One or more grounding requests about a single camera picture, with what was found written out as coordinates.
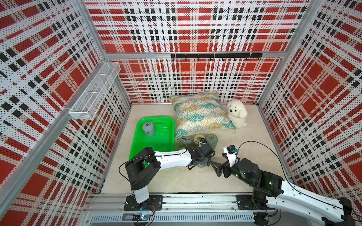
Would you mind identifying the beige tea canister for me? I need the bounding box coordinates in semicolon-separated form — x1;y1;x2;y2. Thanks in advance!
193;134;205;146

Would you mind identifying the grey-green tea canister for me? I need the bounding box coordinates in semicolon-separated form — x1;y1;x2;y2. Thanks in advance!
179;136;193;147
206;134;218;150

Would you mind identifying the blue-grey tea canister back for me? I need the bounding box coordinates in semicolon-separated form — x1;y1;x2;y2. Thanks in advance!
142;121;156;137

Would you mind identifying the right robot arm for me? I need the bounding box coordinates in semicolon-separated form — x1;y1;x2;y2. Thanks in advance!
210;158;355;226

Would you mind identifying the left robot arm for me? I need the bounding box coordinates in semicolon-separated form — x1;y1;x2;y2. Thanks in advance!
124;144;215;204

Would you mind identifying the green plastic perforated basket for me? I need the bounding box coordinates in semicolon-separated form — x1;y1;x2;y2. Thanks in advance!
129;116;175;159

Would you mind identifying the fan-pattern cushion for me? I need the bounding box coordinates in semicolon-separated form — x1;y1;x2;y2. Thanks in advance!
170;91;236;138

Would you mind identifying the white plush dog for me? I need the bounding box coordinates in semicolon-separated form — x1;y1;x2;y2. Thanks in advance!
228;99;248;128

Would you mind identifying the green circuit board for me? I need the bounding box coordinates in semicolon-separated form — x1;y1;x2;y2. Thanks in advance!
132;213;151;221

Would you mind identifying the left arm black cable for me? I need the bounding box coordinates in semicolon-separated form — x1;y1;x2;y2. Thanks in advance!
118;137;204;184

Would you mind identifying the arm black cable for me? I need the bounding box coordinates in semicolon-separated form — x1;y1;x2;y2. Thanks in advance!
118;137;204;184
237;140;362;219

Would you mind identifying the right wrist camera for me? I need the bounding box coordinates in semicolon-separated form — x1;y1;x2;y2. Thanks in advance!
223;145;238;167

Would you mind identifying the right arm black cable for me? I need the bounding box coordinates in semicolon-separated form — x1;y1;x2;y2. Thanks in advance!
237;140;362;219

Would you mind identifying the black hook rail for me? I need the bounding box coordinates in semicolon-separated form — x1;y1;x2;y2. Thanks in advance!
170;53;263;60

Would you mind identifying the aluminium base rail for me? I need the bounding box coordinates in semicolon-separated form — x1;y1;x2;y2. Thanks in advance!
83;192;265;214

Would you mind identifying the white wire mesh shelf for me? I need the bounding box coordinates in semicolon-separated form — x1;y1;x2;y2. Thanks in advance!
69;62;120;120

